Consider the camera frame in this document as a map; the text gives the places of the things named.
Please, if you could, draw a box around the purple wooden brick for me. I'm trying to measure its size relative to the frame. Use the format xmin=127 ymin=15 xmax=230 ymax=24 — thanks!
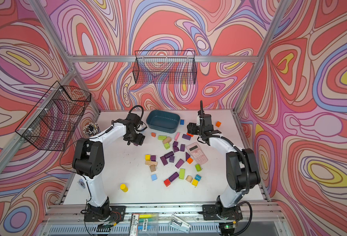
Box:
xmin=182 ymin=134 xmax=191 ymax=140

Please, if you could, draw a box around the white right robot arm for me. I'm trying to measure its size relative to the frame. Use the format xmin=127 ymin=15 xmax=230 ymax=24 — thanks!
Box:
xmin=187 ymin=111 xmax=261 ymax=220

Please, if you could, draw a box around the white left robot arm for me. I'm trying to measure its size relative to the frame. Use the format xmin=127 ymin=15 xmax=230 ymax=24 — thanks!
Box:
xmin=72 ymin=112 xmax=145 ymax=222

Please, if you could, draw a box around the teal plastic storage bin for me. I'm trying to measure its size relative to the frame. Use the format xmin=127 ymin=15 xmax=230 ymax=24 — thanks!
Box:
xmin=146 ymin=110 xmax=181 ymax=133

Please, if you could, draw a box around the pink calculator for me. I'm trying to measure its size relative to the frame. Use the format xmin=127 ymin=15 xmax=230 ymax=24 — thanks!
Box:
xmin=186 ymin=143 xmax=208 ymax=165

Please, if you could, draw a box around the light green flat block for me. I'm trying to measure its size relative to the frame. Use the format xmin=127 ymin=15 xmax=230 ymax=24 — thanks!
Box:
xmin=158 ymin=135 xmax=167 ymax=141

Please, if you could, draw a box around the orange small block centre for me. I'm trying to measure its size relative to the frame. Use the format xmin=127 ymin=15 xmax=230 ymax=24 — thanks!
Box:
xmin=187 ymin=157 xmax=193 ymax=164

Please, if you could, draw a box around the natural wood block rear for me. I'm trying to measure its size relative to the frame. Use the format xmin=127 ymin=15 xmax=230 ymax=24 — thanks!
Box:
xmin=163 ymin=137 xmax=171 ymax=144

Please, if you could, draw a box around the green cylinder near calculator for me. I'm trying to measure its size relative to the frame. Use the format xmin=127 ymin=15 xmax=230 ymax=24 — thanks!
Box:
xmin=195 ymin=164 xmax=202 ymax=172

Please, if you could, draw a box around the purple brick centre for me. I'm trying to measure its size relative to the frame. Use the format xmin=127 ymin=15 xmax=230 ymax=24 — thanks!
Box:
xmin=175 ymin=159 xmax=185 ymax=169

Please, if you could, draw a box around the pen holder cup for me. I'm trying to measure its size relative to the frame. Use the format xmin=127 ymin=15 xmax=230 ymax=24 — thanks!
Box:
xmin=82 ymin=123 xmax=100 ymax=137

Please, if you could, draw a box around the natural wood long block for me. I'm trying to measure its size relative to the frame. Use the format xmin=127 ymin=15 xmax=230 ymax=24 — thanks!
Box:
xmin=145 ymin=160 xmax=158 ymax=166

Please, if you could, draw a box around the purple brick tilted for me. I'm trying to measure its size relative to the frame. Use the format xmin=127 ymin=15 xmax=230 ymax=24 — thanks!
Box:
xmin=160 ymin=156 xmax=168 ymax=166

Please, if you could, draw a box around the teal small cube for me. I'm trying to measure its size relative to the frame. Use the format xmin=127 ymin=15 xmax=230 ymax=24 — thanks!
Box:
xmin=195 ymin=175 xmax=202 ymax=182

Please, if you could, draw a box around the light green rectangular block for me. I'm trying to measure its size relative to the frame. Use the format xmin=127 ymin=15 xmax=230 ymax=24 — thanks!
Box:
xmin=179 ymin=168 xmax=185 ymax=180

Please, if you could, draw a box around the natural wood small block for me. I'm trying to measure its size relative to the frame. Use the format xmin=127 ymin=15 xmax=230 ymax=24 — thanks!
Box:
xmin=149 ymin=165 xmax=156 ymax=173

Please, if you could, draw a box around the natural wood cylinder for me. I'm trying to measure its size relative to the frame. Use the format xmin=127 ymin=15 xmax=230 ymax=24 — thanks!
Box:
xmin=186 ymin=175 xmax=193 ymax=183

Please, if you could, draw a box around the yellow small cube front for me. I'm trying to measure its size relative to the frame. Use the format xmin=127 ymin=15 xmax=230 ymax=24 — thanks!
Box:
xmin=192 ymin=180 xmax=199 ymax=187

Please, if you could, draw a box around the purple long brick front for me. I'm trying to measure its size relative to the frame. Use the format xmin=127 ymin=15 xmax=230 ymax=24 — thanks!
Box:
xmin=168 ymin=172 xmax=179 ymax=182

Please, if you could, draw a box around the light blue wooden cube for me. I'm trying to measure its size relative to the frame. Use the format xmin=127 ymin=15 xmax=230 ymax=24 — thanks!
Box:
xmin=151 ymin=174 xmax=157 ymax=181

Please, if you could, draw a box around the red wooden cube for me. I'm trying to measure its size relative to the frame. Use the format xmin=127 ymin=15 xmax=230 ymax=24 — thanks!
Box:
xmin=164 ymin=179 xmax=171 ymax=187

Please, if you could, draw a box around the yellow wooden cylinder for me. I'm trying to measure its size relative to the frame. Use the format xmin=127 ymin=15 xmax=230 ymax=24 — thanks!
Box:
xmin=120 ymin=184 xmax=129 ymax=192

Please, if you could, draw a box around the clear plastic stapler front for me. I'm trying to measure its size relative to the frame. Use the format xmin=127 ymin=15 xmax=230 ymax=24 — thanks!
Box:
xmin=168 ymin=215 xmax=191 ymax=234

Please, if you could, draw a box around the marker box front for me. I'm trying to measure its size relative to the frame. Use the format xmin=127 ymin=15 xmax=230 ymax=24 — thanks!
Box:
xmin=128 ymin=213 xmax=159 ymax=236

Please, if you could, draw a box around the black wire basket back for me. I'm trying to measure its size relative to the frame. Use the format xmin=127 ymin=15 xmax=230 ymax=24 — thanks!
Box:
xmin=133 ymin=50 xmax=197 ymax=85

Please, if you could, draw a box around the black wire basket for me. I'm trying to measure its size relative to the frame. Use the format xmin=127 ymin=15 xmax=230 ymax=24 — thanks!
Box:
xmin=133 ymin=50 xmax=197 ymax=85
xmin=15 ymin=81 xmax=91 ymax=151

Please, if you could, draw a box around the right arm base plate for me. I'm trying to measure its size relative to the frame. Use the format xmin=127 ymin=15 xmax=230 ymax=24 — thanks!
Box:
xmin=201 ymin=203 xmax=243 ymax=222

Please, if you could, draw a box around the black wire basket left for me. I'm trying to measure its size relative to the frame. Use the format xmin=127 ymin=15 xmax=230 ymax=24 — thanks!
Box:
xmin=15 ymin=81 xmax=91 ymax=151

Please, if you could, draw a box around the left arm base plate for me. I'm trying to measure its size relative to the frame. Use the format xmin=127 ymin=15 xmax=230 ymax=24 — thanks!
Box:
xmin=84 ymin=204 xmax=126 ymax=223

